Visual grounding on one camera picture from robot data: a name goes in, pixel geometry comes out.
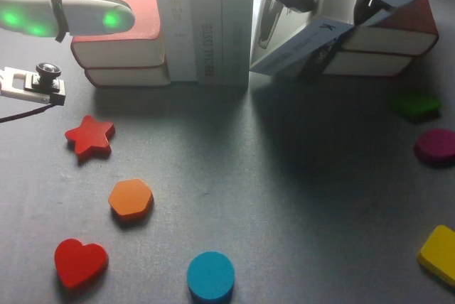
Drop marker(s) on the green square block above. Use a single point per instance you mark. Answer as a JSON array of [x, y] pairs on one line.
[[414, 104]]

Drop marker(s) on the red hardcover book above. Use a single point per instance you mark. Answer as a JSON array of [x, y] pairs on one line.
[[128, 77], [142, 12], [412, 20], [366, 64]]

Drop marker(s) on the grey book with spine text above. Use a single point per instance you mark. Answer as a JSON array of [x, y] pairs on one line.
[[209, 16]]

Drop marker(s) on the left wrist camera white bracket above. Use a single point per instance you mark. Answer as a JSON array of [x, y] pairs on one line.
[[44, 76]]

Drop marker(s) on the magenta round block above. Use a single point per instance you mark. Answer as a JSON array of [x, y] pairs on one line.
[[437, 144]]

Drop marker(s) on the blue round block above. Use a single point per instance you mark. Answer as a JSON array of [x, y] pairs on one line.
[[210, 273]]

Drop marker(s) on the red heart block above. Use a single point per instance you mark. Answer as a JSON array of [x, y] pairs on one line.
[[78, 261]]

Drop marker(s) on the plain grey book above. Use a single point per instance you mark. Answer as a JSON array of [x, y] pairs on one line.
[[234, 34]]

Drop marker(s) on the white FASHIONINDIA book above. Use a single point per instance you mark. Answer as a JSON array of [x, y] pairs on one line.
[[298, 46]]

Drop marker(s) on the red star block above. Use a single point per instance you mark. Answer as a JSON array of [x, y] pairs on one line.
[[90, 136]]

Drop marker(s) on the white book faint gold text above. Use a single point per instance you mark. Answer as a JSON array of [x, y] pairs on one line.
[[177, 34]]

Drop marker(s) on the yellow square block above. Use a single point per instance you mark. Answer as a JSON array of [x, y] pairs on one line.
[[440, 250]]

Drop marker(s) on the orange hexagon block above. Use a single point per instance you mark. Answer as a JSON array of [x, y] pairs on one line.
[[129, 197]]

